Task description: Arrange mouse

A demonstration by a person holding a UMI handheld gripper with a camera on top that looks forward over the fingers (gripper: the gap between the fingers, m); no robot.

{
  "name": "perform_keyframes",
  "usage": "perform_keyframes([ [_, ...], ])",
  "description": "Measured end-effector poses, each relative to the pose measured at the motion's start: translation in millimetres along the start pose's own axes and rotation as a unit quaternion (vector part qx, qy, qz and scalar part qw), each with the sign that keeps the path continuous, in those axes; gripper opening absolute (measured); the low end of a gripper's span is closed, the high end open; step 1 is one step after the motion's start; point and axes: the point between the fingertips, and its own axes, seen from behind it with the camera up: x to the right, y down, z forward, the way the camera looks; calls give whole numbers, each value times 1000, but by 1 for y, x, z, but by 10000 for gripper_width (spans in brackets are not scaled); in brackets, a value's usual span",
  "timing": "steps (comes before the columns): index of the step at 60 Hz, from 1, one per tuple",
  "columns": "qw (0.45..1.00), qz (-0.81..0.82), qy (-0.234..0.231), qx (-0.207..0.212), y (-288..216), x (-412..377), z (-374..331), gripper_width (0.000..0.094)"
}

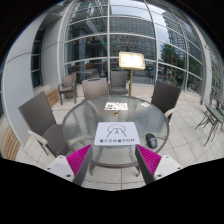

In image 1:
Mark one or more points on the wicker chair far left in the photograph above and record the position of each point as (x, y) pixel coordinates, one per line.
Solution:
(67, 86)

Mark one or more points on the wicker chair far centre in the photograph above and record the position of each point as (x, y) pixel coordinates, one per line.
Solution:
(118, 83)

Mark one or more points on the wicker chair right back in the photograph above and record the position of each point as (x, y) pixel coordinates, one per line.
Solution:
(164, 99)

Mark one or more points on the wicker chair behind table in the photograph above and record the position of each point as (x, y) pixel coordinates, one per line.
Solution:
(96, 87)

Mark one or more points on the white printed mouse pad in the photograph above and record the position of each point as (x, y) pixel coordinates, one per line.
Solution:
(116, 134)

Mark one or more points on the dark grey computer mouse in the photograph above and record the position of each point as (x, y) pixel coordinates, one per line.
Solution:
(151, 141)

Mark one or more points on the colourful menu card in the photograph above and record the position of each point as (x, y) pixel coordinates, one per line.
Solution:
(116, 106)

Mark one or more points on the metal side table right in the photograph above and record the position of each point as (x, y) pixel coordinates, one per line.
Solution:
(212, 117)

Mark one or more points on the wicker chair left front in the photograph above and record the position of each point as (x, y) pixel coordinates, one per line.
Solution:
(39, 117)

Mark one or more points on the gold menu stand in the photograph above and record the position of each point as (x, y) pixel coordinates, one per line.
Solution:
(132, 61)

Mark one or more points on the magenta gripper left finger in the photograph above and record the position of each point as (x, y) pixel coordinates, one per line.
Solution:
(73, 167)

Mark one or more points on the round glass patio table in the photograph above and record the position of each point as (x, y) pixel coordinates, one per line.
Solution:
(80, 124)

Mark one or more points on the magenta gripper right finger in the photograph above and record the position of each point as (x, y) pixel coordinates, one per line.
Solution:
(154, 166)

